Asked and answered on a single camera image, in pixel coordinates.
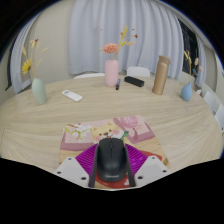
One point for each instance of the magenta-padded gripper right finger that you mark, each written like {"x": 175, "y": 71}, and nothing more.
{"x": 150, "y": 168}

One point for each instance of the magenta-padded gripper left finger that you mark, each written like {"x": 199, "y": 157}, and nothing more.
{"x": 71, "y": 170}

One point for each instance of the black computer mouse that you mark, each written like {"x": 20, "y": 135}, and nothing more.
{"x": 111, "y": 160}

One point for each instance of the cartoon print mouse pad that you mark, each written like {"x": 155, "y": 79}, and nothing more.
{"x": 83, "y": 133}

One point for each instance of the white remote control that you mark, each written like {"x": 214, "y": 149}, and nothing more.
{"x": 72, "y": 95}

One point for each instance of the pale green vase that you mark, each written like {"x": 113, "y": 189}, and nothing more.
{"x": 39, "y": 91}

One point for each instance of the black rectangular box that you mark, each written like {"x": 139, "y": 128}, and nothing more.
{"x": 134, "y": 81}

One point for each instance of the dark marker pen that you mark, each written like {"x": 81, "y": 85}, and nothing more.
{"x": 118, "y": 84}

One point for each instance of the gold thermos bottle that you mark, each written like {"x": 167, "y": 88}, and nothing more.
{"x": 161, "y": 75}

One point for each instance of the pink vase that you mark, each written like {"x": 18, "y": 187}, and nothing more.
{"x": 111, "y": 73}

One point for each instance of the beige dried flower sprig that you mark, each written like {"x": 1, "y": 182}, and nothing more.
{"x": 190, "y": 65}

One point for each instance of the yellow dried flower bunch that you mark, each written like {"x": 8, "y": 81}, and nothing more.
{"x": 26, "y": 66}

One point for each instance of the narrow white curtain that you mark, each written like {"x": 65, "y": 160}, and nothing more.
{"x": 201, "y": 63}
{"x": 20, "y": 56}

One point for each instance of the orange pink flower bunch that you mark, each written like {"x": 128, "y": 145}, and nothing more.
{"x": 110, "y": 48}

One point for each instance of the dark window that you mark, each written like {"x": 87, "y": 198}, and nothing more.
{"x": 188, "y": 43}

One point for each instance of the wide white curtain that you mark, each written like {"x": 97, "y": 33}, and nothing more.
{"x": 133, "y": 33}

